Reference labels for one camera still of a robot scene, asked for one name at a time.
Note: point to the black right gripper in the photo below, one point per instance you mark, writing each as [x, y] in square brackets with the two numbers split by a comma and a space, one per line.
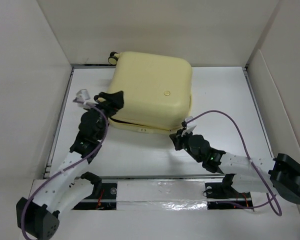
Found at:
[176, 139]

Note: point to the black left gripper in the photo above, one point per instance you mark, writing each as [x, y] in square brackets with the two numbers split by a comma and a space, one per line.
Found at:
[112, 102]

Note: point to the pale yellow hard-shell suitcase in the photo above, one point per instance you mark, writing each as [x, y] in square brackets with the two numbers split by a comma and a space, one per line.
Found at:
[157, 91]

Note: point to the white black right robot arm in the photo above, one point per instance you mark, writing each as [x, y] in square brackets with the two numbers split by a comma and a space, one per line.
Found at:
[277, 176]

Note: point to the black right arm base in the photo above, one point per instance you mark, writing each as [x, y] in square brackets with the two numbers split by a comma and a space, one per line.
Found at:
[222, 196]

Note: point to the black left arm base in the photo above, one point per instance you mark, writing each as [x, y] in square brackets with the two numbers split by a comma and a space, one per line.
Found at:
[103, 196]

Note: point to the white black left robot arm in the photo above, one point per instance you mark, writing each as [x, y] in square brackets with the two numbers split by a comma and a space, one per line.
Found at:
[39, 215]

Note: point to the silver foil tape strip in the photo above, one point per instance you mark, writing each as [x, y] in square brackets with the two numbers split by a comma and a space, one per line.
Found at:
[161, 195]

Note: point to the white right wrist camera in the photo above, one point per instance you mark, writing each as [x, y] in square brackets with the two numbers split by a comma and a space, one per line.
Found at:
[188, 125]

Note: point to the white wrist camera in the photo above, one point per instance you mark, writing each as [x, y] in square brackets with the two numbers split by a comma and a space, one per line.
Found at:
[188, 125]
[83, 99]

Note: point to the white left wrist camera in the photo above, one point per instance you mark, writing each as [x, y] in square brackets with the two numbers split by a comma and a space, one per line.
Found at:
[83, 99]

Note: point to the aluminium front rail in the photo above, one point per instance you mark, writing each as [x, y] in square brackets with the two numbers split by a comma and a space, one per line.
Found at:
[169, 177]

